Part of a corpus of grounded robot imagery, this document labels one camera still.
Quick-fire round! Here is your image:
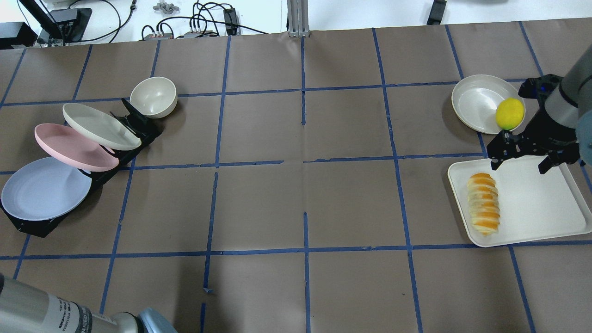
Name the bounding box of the cream plate on rack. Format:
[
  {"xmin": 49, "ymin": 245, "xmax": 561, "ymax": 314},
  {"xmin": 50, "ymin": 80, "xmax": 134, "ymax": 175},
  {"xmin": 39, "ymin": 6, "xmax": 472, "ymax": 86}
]
[{"xmin": 62, "ymin": 103, "xmax": 142, "ymax": 150}]

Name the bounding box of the black monitor stand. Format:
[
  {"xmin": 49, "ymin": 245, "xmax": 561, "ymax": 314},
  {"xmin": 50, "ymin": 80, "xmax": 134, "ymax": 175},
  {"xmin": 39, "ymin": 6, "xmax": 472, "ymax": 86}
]
[{"xmin": 18, "ymin": 0, "xmax": 93, "ymax": 45}]

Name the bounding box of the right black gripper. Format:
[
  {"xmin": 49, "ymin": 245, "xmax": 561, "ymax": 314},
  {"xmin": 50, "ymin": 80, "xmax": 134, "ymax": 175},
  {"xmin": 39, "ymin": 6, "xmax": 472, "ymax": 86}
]
[{"xmin": 486, "ymin": 74, "xmax": 580, "ymax": 175}]

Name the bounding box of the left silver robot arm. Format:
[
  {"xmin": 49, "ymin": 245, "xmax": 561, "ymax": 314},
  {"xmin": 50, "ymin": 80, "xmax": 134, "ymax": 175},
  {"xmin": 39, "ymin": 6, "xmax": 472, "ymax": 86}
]
[{"xmin": 0, "ymin": 274, "xmax": 176, "ymax": 333}]

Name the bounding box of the shallow cream dish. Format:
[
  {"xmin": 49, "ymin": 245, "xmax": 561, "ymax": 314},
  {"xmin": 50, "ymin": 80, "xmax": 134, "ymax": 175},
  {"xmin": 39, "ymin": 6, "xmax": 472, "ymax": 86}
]
[{"xmin": 451, "ymin": 74, "xmax": 526, "ymax": 135}]

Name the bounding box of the black cables bundle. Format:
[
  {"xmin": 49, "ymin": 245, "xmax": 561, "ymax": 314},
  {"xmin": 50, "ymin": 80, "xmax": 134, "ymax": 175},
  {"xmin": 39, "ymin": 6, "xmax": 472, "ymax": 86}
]
[{"xmin": 141, "ymin": 0, "xmax": 269, "ymax": 42}]

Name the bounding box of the white rectangular tray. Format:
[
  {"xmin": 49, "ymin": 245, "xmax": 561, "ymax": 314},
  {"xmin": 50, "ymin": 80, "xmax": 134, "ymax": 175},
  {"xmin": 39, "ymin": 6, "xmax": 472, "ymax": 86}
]
[{"xmin": 447, "ymin": 156, "xmax": 591, "ymax": 247}]

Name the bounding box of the aluminium frame post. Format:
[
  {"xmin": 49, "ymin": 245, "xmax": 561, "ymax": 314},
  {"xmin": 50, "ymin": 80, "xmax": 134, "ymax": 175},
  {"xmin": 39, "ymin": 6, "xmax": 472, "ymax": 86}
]
[{"xmin": 287, "ymin": 0, "xmax": 309, "ymax": 37}]

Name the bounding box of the black power adapter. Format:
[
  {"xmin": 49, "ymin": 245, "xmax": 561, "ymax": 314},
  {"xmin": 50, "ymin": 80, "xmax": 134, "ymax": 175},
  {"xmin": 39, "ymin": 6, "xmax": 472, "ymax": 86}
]
[{"xmin": 223, "ymin": 8, "xmax": 239, "ymax": 36}]

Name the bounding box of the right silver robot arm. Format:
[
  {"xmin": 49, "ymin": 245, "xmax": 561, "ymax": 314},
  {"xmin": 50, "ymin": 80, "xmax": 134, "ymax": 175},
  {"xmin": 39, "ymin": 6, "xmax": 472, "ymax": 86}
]
[{"xmin": 487, "ymin": 47, "xmax": 592, "ymax": 174}]

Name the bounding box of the pink plate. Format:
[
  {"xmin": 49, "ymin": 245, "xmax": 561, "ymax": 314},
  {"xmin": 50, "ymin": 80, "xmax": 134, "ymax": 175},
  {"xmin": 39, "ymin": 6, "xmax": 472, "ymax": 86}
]
[{"xmin": 34, "ymin": 123, "xmax": 120, "ymax": 172}]

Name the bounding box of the yellow lemon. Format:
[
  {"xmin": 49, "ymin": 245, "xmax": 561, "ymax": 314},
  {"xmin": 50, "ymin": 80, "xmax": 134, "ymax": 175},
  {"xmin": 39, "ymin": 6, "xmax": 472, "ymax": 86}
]
[{"xmin": 495, "ymin": 98, "xmax": 525, "ymax": 130}]

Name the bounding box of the striped orange bread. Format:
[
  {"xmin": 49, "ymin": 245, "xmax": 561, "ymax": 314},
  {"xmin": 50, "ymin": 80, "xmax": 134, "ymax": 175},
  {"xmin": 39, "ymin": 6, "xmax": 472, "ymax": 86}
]
[{"xmin": 467, "ymin": 173, "xmax": 500, "ymax": 236}]

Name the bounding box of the cream bowl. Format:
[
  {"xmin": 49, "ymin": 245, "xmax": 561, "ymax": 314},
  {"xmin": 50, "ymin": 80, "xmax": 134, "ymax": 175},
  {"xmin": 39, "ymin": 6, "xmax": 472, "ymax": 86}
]
[{"xmin": 129, "ymin": 77, "xmax": 178, "ymax": 119}]

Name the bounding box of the blue plate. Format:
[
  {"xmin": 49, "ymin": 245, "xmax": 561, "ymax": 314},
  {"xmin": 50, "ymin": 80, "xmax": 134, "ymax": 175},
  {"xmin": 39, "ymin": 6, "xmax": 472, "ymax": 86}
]
[{"xmin": 1, "ymin": 157, "xmax": 92, "ymax": 221}]

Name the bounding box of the black plate rack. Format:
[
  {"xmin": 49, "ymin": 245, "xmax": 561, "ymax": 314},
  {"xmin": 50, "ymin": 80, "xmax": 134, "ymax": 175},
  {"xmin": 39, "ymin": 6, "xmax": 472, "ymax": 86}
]
[{"xmin": 1, "ymin": 99, "xmax": 161, "ymax": 238}]

